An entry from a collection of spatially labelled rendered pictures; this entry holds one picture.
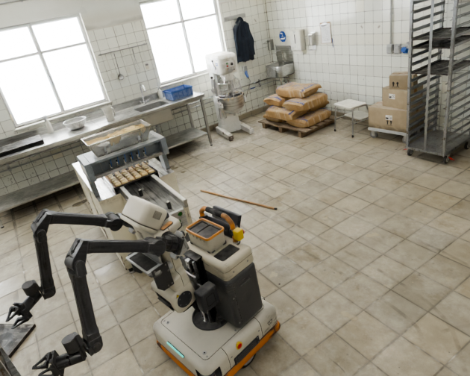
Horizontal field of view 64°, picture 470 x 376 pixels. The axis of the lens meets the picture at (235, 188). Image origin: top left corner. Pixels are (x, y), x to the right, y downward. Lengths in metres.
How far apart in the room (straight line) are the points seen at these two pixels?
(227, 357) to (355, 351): 0.85
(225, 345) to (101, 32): 5.04
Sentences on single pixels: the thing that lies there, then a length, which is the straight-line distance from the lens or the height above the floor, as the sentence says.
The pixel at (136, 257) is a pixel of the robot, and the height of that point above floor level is 0.97.
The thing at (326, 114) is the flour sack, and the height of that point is 0.20.
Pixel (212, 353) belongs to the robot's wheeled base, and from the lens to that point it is 2.49.
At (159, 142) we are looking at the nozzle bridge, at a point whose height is 1.14.
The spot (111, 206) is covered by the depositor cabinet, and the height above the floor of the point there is 0.75.
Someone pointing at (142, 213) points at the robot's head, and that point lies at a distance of 1.95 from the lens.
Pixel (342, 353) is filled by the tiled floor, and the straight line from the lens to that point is 2.75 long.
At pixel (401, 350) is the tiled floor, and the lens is 2.80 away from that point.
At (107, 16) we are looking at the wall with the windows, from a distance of 6.41.
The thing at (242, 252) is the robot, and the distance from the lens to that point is 2.28.
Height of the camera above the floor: 2.16
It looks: 27 degrees down
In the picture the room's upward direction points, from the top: 11 degrees counter-clockwise
